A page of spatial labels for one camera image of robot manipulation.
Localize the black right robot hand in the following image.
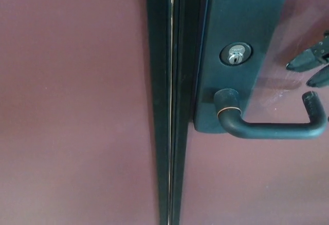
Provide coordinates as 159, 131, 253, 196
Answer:
285, 30, 329, 88

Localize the black lever door handle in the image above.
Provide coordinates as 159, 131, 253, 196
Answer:
213, 88, 328, 140

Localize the silver lock cylinder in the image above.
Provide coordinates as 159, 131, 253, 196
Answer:
219, 42, 253, 67

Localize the black lock plate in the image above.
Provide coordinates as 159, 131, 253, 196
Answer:
193, 0, 293, 135

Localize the maroon door with handle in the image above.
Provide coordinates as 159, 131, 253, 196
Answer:
179, 0, 329, 225

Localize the maroon door without handle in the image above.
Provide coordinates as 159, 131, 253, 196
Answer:
0, 0, 162, 225

